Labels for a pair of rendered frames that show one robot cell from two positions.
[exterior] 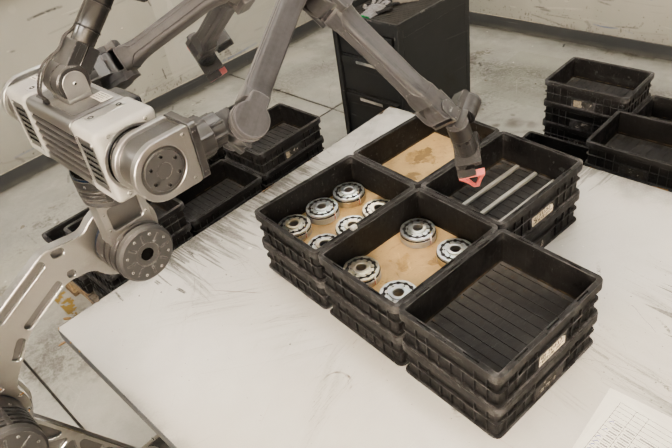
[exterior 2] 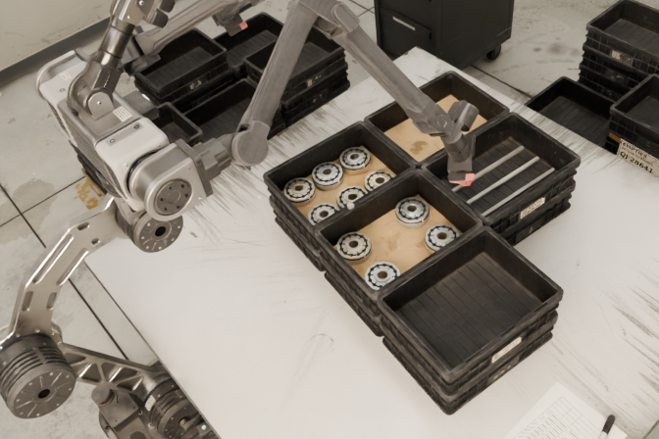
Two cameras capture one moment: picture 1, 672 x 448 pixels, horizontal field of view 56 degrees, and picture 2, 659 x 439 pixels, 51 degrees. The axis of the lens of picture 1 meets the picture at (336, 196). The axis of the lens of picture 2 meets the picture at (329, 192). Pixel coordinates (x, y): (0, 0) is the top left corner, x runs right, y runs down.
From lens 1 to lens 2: 0.48 m
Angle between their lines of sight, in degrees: 13
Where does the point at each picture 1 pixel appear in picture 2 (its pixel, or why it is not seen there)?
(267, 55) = (272, 82)
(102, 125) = (122, 153)
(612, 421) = (550, 413)
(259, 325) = (260, 279)
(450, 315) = (426, 301)
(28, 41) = not seen: outside the picture
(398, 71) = (397, 87)
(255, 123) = (255, 152)
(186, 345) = (194, 290)
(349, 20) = (354, 40)
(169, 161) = (177, 189)
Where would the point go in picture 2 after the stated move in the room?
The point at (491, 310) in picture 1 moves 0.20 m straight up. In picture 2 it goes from (463, 302) to (465, 258)
